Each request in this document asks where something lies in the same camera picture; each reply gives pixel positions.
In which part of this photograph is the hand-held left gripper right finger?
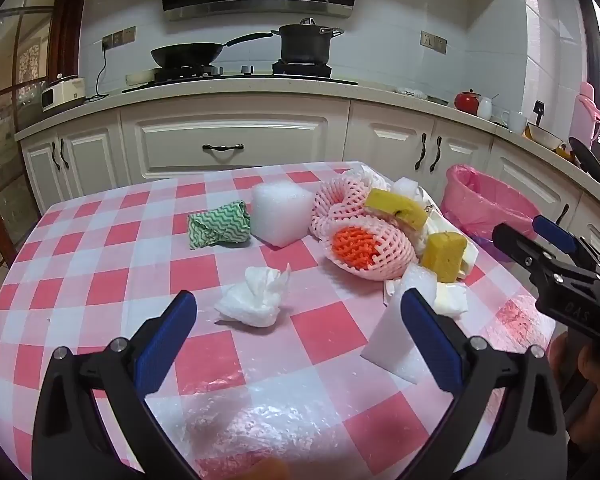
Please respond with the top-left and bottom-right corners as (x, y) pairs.
(400, 287), (569, 480)

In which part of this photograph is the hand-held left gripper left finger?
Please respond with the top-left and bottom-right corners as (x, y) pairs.
(31, 289), (201, 480)

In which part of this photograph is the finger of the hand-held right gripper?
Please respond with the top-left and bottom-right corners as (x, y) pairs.
(492, 223), (600, 297)
(532, 214), (600, 287)

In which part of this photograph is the white foam wedge block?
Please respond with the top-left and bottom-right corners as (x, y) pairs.
(360, 290), (434, 387)

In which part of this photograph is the pink bag trash bin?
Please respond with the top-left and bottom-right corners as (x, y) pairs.
(440, 164), (542, 257)

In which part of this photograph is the white foam sheet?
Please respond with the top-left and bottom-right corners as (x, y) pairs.
(384, 262), (439, 307)

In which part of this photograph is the yellow sponge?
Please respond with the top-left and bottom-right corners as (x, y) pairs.
(422, 231), (468, 284)
(364, 188), (429, 231)

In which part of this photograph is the white tissue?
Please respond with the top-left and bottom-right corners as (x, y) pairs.
(214, 262), (292, 329)

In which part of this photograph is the pink foam net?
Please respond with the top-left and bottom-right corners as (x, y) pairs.
(325, 215), (422, 281)
(308, 176), (382, 241)

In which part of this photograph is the orange foam net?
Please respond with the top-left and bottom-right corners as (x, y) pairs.
(332, 226), (381, 271)

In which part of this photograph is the small white foam piece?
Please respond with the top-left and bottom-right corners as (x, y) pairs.
(391, 176), (422, 199)

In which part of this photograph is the green wavy patterned cloth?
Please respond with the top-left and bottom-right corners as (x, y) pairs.
(187, 200), (252, 250)

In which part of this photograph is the white plastic bag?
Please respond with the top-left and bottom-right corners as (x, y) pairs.
(344, 162), (397, 192)

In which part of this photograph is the white foam cube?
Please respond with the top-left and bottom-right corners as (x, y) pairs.
(250, 181), (315, 248)

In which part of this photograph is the white cabinet door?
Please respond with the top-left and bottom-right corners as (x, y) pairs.
(485, 141), (582, 231)
(429, 120), (494, 182)
(346, 101), (437, 187)
(574, 192), (600, 266)
(61, 111), (132, 197)
(21, 127), (70, 213)

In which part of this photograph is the black pan lid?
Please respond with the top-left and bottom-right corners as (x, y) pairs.
(567, 137), (600, 187)

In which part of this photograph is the large white bowl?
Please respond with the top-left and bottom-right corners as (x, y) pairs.
(523, 122), (565, 151)

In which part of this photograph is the red white checked tablecloth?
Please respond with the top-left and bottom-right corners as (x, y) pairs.
(0, 161), (563, 480)

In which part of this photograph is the white cup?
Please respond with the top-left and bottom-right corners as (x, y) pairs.
(500, 109), (529, 135)

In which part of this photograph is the pink thermos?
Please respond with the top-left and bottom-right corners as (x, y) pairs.
(578, 81), (600, 144)

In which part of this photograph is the white jar with spoon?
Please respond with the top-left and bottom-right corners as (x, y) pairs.
(477, 94), (500, 121)

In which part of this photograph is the red teapot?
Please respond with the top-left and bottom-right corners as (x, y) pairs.
(454, 89), (483, 114)

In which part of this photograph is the white cabinet drawer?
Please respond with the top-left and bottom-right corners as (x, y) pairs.
(120, 104), (351, 184)

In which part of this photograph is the white rice cooker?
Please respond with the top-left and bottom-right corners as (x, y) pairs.
(41, 75), (87, 113)

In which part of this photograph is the white kitchen countertop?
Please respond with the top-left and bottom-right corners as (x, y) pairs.
(14, 77), (600, 202)

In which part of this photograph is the black gas stove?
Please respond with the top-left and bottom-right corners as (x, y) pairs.
(121, 59), (359, 94)

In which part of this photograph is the glass sliding door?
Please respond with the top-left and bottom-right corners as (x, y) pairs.
(0, 7), (56, 266)

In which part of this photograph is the black lidded pot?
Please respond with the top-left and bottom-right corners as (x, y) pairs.
(271, 17), (345, 65)

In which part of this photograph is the black frying pan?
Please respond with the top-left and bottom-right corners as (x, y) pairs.
(150, 32), (274, 69)

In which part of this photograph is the dark red curtain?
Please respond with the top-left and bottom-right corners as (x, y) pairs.
(47, 0), (86, 82)

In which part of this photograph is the grey wall socket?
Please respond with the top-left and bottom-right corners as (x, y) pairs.
(420, 30), (448, 55)

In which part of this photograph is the black power cable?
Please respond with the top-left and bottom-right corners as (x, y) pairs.
(87, 42), (109, 104)

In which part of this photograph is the gold wall socket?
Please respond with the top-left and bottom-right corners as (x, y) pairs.
(102, 27), (137, 50)

